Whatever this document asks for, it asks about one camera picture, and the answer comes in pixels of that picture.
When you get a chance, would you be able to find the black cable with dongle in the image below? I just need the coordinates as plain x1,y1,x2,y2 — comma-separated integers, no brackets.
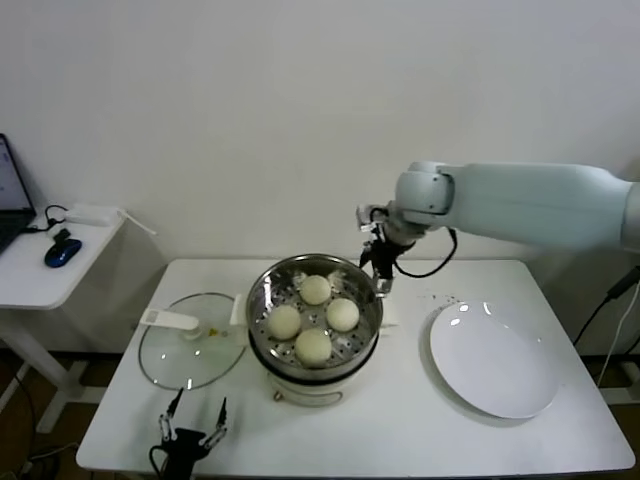
23,204,72,245

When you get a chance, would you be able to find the white hanging cable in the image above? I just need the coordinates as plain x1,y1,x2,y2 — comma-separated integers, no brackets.
597,293,640,387

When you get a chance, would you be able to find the blue computer mouse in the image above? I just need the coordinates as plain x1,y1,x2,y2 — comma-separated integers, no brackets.
43,238,83,270

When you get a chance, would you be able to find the white plastic stick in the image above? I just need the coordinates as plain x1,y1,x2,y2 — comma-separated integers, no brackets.
115,208,157,236

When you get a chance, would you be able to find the stainless steel steamer basket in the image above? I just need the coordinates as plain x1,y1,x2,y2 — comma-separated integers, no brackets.
246,253,384,371

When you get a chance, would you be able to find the white steamed baozi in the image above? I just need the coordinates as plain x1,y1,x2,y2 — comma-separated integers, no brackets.
325,298,361,333
299,274,332,306
293,328,333,369
267,304,303,341

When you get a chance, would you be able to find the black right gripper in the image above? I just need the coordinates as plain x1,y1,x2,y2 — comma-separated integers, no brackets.
358,233,402,300

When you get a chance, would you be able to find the black laptop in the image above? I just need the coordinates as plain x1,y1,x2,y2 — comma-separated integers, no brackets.
0,133,39,256

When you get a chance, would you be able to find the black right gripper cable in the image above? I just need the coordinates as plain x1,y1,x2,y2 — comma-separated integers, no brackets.
393,227,459,279

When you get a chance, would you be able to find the large white plate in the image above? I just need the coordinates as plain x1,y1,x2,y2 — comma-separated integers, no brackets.
428,299,564,420

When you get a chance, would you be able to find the glass lid with white handle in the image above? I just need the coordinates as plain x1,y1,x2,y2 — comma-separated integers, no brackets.
138,292,249,391

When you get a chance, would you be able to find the white power adapter box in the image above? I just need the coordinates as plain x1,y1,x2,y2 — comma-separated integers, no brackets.
64,203,115,227

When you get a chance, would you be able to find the stainless steel steamer pot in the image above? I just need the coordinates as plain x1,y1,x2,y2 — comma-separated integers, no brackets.
228,293,401,409

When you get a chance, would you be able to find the white side table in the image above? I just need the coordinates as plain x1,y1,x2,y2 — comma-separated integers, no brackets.
0,214,126,434

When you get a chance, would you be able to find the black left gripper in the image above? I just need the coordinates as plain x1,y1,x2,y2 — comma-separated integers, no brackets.
157,388,229,480

